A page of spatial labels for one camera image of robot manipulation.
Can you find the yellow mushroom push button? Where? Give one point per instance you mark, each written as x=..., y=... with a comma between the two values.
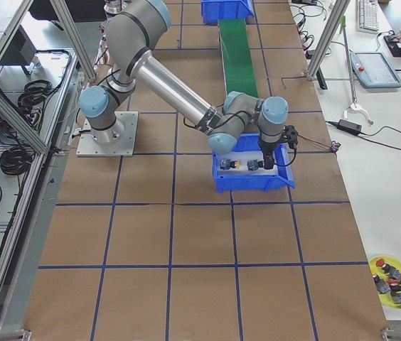
x=228, y=164

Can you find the green handled reacher grabber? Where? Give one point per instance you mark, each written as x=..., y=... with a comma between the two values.
x=354, y=105

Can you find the red mushroom push button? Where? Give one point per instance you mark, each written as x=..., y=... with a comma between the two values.
x=254, y=165

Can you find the blue bin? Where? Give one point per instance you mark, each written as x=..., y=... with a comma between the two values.
x=214, y=10
x=241, y=179

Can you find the yellow plate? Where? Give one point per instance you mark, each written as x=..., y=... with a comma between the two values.
x=386, y=273

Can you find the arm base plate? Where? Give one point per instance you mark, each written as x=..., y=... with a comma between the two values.
x=119, y=140

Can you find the green conveyor belt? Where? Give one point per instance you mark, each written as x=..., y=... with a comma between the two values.
x=237, y=62

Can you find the black laptop charger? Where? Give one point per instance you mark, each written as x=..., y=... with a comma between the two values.
x=349, y=127

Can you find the right blue bin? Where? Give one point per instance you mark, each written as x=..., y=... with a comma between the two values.
x=241, y=179

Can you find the left blue bin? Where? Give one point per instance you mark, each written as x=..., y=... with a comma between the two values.
x=214, y=10

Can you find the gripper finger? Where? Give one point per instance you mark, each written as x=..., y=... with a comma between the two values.
x=268, y=162

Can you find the teach pendant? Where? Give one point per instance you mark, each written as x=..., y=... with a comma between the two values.
x=373, y=70

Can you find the aluminium profile post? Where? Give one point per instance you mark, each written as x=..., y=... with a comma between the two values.
x=326, y=37

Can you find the small red circuit board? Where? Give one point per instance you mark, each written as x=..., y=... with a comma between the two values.
x=335, y=146

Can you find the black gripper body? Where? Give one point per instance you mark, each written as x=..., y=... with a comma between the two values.
x=267, y=148

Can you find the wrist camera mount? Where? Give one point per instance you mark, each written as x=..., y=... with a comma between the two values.
x=291, y=136

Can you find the white keyboard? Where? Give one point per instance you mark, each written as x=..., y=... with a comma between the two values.
x=367, y=16

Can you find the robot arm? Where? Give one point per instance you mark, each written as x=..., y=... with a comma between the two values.
x=131, y=36

